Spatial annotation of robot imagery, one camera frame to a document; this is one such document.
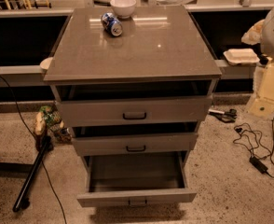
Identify white takeout container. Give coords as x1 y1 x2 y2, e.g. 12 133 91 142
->
223 49 260 65

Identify grey top drawer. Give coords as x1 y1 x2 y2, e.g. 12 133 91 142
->
50 80 218 128

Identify black tripod leg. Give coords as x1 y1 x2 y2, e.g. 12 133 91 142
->
12 136 51 213

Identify black floor cable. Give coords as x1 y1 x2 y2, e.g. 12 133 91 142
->
0 73 68 224

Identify colourful snack bags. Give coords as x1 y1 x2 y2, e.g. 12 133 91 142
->
34 105 71 143

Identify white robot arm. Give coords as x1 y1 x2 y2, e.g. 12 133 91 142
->
241 7 274 117

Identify grey drawer cabinet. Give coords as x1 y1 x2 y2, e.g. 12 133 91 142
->
43 5 223 161

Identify grey drawer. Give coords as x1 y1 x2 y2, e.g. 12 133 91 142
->
77 152 196 207
72 121 198 156
50 80 218 128

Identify grey middle drawer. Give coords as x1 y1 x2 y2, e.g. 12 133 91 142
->
72 121 198 156

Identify white bowl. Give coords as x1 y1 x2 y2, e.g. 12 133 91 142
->
110 0 136 19

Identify grey bottom drawer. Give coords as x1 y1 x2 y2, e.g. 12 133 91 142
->
77 152 196 207

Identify black power adapter cable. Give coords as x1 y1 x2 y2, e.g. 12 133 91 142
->
232 103 274 179

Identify blue soda can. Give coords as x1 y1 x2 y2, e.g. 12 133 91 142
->
101 12 123 36

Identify white round plate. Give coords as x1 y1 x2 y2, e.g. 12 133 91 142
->
40 57 53 70

